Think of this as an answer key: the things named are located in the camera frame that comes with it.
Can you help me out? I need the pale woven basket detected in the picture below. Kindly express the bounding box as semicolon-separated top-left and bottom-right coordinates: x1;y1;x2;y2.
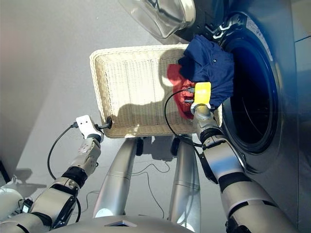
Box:
89;44;224;139

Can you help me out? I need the black power adapter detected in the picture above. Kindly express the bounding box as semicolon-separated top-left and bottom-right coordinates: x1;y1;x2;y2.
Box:
20;199;34;214

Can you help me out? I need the red garment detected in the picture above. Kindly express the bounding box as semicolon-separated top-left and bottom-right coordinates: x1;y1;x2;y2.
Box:
166;63;196;120

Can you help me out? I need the metal door hinge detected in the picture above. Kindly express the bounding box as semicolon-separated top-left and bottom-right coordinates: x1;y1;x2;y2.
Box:
210;20;240;39

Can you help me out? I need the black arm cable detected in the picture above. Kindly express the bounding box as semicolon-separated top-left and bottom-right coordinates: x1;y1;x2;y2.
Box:
47;122;82;223
164;87;207;149

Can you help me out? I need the black flat object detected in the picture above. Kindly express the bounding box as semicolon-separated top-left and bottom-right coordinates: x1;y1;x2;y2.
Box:
0;159;12;184

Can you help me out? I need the black wheeled basket stand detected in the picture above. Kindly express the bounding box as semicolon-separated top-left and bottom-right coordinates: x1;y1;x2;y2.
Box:
135;134;182;156

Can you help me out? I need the navy blue garment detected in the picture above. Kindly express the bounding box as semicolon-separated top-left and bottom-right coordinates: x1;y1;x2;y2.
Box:
178;34;235;109

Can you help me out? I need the round washing machine door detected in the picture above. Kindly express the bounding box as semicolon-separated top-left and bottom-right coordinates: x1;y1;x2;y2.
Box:
118;0;219;43

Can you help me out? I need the grey washing machine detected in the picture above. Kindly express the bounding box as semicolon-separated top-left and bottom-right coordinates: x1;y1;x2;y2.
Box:
173;0;311;233

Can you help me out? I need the silver robot leg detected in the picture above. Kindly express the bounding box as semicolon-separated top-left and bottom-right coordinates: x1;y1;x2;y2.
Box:
167;135;202;233
93;138;138;219

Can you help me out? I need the thin floor cable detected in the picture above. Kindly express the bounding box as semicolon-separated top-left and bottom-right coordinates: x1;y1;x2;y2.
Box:
84;161;172;220

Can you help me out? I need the silver robot torso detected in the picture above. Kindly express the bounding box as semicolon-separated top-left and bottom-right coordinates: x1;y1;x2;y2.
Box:
48;215;195;233

